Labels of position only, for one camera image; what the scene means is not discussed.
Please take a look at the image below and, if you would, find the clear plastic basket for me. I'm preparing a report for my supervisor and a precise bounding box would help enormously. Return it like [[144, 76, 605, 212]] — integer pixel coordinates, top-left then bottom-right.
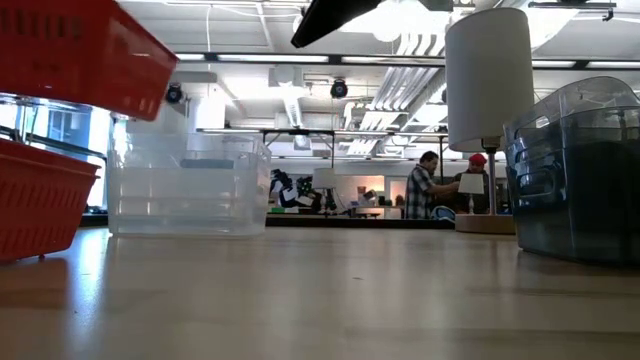
[[107, 138, 272, 221], [106, 132, 273, 201], [107, 144, 271, 239]]

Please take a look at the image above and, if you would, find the smoky grey plastic basket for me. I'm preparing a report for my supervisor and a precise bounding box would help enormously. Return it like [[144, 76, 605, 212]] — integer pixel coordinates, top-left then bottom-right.
[[503, 74, 640, 201], [514, 139, 640, 267], [505, 106, 640, 241]]

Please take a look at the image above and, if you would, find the small white shade lamp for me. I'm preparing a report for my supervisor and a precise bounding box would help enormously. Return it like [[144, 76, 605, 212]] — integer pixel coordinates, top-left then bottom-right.
[[457, 173, 486, 216], [311, 167, 337, 214]]

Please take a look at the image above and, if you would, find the white cylindrical bin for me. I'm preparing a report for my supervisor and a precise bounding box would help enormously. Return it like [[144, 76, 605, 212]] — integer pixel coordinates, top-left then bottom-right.
[[443, 6, 536, 236]]

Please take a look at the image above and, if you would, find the person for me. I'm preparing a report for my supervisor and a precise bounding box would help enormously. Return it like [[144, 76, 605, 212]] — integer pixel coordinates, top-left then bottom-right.
[[452, 153, 492, 216], [402, 150, 460, 221]]

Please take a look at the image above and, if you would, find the black ceiling track fixture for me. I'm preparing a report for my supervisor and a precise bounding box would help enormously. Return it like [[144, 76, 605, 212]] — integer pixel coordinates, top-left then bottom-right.
[[527, 0, 618, 22]]

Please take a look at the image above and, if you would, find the black metal table frame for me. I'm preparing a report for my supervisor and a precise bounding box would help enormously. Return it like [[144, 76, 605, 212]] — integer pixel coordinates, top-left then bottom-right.
[[79, 212, 457, 231]]

